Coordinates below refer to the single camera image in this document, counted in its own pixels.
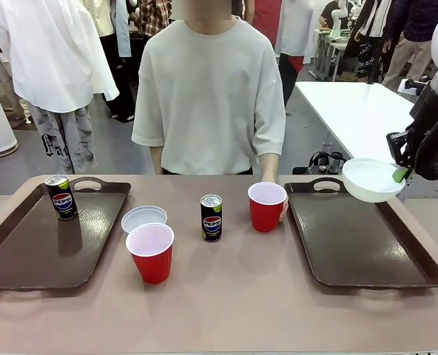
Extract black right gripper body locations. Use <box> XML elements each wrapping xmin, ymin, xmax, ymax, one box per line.
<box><xmin>405</xmin><ymin>84</ymin><xmax>438</xmax><ymax>149</ymax></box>

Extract white plastic bowl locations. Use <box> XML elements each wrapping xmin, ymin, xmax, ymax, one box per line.
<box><xmin>121</xmin><ymin>205</ymin><xmax>168</xmax><ymax>234</ymax></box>
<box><xmin>341</xmin><ymin>158</ymin><xmax>408</xmax><ymax>203</ymax></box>

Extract red plastic cup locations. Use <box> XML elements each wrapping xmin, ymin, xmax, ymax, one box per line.
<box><xmin>125</xmin><ymin>223</ymin><xmax>175</xmax><ymax>285</ymax></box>
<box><xmin>247</xmin><ymin>181</ymin><xmax>289</xmax><ymax>234</ymax></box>

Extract person's left forearm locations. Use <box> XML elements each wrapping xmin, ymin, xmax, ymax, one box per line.
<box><xmin>259</xmin><ymin>152</ymin><xmax>281</xmax><ymax>182</ymax></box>

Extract person's right forearm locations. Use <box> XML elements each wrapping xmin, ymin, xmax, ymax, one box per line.
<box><xmin>149</xmin><ymin>144</ymin><xmax>165</xmax><ymax>175</ymax></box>

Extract person's left hand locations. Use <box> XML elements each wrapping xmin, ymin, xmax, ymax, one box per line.
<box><xmin>260</xmin><ymin>178</ymin><xmax>290</xmax><ymax>223</ymax></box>

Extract bystander in khaki trousers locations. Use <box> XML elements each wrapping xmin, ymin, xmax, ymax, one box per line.
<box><xmin>381</xmin><ymin>0</ymin><xmax>438</xmax><ymax>92</ymax></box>

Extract brown plastic serving tray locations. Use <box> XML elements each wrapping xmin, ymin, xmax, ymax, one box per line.
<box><xmin>283</xmin><ymin>176</ymin><xmax>438</xmax><ymax>289</ymax></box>
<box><xmin>0</xmin><ymin>176</ymin><xmax>132</xmax><ymax>290</ymax></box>

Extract white background table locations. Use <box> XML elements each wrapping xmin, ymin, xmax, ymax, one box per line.
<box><xmin>294</xmin><ymin>81</ymin><xmax>417</xmax><ymax>163</ymax></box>

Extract black Pepsi can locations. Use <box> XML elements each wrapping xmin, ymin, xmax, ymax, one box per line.
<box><xmin>44</xmin><ymin>174</ymin><xmax>79</xmax><ymax>222</ymax></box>
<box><xmin>199</xmin><ymin>194</ymin><xmax>223</xmax><ymax>243</ymax></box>

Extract bystander in dark striped coat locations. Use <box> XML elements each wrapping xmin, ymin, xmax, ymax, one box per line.
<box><xmin>343</xmin><ymin>0</ymin><xmax>390</xmax><ymax>85</ymax></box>

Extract grey background desk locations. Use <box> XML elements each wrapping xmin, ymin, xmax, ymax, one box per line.
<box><xmin>312</xmin><ymin>28</ymin><xmax>353</xmax><ymax>81</ymax></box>

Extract bystander in white shirt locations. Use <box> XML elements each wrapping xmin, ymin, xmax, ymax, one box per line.
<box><xmin>0</xmin><ymin>0</ymin><xmax>121</xmax><ymax>175</ymax></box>

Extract bystander in red and white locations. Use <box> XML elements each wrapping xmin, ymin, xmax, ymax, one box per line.
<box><xmin>273</xmin><ymin>0</ymin><xmax>315</xmax><ymax>108</ymax></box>

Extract bystander in black trousers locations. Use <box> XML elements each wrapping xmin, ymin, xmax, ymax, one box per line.
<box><xmin>92</xmin><ymin>0</ymin><xmax>138</xmax><ymax>122</ymax></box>

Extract person in beige t-shirt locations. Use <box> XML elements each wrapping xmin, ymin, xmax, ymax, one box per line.
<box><xmin>131</xmin><ymin>0</ymin><xmax>286</xmax><ymax>175</ymax></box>

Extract bystander in plaid shirt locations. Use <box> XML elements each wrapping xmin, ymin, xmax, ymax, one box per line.
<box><xmin>135</xmin><ymin>0</ymin><xmax>173</xmax><ymax>38</ymax></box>

